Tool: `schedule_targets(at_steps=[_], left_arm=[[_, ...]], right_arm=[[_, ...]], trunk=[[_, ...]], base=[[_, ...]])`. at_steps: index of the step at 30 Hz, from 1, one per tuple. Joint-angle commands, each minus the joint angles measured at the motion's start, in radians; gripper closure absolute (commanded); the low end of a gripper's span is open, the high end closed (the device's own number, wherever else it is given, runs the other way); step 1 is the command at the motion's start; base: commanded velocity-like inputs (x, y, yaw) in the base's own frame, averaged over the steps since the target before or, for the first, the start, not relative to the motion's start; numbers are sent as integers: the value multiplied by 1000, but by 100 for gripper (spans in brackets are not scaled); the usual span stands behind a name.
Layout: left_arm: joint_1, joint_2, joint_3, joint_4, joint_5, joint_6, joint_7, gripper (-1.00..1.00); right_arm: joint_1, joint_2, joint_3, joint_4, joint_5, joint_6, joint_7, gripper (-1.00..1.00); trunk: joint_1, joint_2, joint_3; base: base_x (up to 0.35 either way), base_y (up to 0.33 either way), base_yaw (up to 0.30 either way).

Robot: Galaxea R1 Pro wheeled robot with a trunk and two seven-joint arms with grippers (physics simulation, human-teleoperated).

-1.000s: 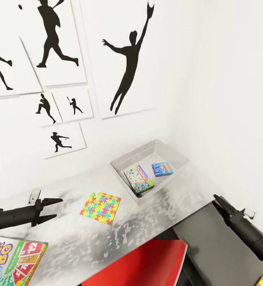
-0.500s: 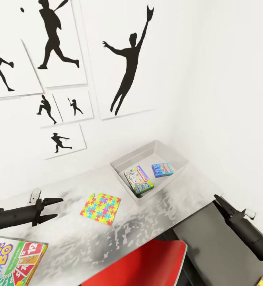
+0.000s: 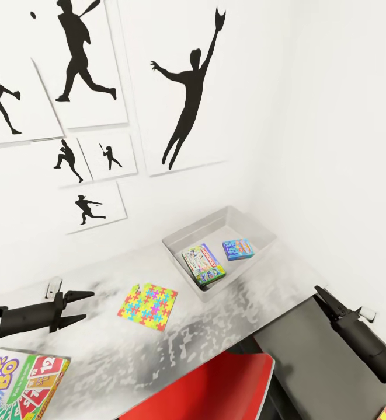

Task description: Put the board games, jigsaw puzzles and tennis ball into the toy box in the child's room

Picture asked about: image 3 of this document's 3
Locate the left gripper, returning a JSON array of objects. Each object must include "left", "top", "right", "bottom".
[{"left": 21, "top": 291, "right": 96, "bottom": 333}]

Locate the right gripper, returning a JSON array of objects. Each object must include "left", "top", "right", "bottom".
[{"left": 312, "top": 285, "right": 386, "bottom": 361}]

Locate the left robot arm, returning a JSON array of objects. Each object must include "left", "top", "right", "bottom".
[{"left": 0, "top": 276, "right": 96, "bottom": 338}]

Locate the board game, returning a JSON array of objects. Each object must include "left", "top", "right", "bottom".
[
  {"left": 0, "top": 349, "right": 70, "bottom": 420},
  {"left": 222, "top": 239, "right": 255, "bottom": 261},
  {"left": 182, "top": 243, "right": 226, "bottom": 288}
]

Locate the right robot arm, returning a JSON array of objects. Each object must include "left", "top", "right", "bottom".
[{"left": 312, "top": 285, "right": 386, "bottom": 383}]

